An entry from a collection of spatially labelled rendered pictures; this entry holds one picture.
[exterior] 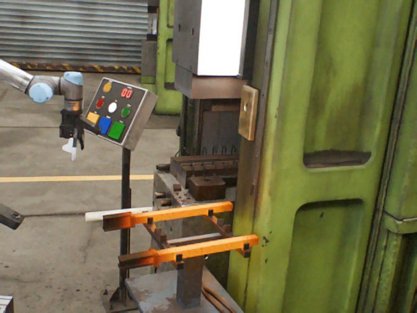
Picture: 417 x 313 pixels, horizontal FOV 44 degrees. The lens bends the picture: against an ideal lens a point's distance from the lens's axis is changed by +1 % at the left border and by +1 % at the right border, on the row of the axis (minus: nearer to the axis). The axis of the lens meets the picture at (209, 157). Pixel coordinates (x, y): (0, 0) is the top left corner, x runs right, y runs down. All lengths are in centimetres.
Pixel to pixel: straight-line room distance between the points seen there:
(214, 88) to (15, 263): 191
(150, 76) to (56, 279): 431
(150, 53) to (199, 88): 510
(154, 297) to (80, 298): 130
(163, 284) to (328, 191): 64
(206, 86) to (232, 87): 10
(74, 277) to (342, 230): 175
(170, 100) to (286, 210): 521
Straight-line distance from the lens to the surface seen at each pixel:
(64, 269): 325
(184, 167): 198
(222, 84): 191
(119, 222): 161
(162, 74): 674
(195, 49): 183
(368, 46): 177
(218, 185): 188
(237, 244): 151
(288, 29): 154
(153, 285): 178
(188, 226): 188
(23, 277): 321
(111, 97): 250
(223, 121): 224
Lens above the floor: 166
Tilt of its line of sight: 18 degrees down
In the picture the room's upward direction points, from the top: 4 degrees clockwise
